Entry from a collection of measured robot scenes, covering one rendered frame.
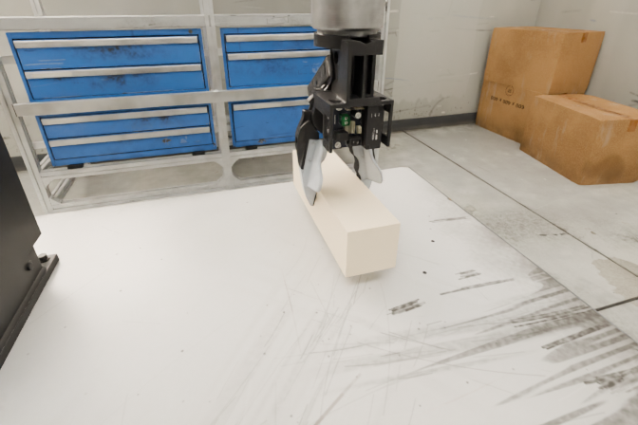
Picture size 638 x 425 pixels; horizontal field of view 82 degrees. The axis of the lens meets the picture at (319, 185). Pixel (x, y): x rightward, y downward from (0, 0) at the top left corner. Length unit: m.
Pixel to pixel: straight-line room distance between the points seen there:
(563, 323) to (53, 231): 0.64
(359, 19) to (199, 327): 0.34
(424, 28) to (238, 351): 2.94
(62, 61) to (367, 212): 1.64
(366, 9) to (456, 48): 2.96
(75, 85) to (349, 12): 1.62
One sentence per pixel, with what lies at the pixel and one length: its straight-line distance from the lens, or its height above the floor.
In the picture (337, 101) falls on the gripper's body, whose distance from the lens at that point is 0.39.
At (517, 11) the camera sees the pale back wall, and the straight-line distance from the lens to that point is 3.66.
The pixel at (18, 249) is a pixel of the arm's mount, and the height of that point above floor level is 0.76.
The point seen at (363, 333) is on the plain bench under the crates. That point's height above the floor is 0.70.
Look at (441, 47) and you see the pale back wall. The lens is 3.26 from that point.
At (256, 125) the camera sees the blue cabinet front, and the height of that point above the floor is 0.42.
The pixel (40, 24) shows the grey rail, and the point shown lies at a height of 0.91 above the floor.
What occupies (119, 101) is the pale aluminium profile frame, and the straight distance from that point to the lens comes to 1.85.
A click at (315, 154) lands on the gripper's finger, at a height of 0.83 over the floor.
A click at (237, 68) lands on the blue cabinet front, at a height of 0.70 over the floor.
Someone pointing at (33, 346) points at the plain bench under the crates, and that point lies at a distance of 0.47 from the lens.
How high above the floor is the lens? 0.99
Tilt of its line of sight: 27 degrees down
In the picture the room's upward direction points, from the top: straight up
